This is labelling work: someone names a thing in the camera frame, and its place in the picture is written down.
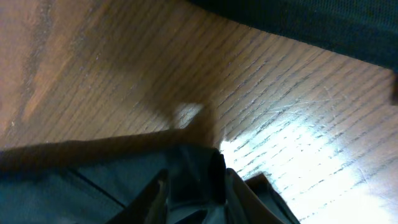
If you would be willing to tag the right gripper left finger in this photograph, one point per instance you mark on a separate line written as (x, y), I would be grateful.
(150, 206)

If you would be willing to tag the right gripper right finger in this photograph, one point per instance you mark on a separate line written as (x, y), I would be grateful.
(243, 204)

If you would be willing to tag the black and white garment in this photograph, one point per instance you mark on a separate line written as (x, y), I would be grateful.
(363, 29)

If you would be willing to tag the black leggings red waistband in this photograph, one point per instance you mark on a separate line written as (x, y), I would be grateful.
(96, 193)

